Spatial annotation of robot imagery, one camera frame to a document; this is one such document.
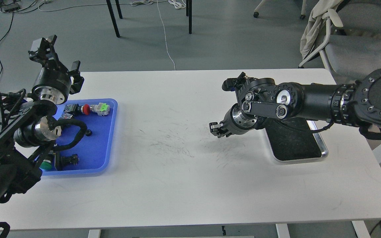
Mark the green push button switch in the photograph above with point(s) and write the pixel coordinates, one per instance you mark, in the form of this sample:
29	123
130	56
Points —
48	165

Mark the black table leg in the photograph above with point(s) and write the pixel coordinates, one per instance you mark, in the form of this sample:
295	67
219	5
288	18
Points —
189	14
113	19

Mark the grey office chair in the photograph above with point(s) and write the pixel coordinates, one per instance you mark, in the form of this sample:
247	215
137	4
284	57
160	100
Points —
353	51

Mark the black table leg left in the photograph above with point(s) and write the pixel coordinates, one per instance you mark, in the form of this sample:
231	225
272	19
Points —
113	19

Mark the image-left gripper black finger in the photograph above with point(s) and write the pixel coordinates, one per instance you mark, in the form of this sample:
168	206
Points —
78	80
42	51

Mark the silver metal tray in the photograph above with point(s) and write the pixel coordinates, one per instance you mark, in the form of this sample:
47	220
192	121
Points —
293	147

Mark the black table leg right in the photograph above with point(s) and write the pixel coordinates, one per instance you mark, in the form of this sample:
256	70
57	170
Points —
189	14

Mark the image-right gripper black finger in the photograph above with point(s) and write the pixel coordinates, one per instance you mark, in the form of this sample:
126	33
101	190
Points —
217	129

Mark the grey green connector part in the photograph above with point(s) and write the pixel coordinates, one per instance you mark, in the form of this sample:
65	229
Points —
102	109

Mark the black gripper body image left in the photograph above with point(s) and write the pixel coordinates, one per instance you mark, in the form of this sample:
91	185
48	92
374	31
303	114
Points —
52	85

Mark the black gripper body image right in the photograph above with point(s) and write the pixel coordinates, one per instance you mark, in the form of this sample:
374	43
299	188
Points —
236	123

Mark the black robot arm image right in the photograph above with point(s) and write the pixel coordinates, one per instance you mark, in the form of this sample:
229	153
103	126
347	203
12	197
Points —
356	104

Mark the beige jacket on chair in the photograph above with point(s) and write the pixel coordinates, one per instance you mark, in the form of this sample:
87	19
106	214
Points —
315	22

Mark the red emergency stop button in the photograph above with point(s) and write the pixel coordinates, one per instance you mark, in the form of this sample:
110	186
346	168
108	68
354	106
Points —
76	109

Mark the blue plastic tray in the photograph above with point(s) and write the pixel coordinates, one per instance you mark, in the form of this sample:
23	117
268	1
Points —
93	151

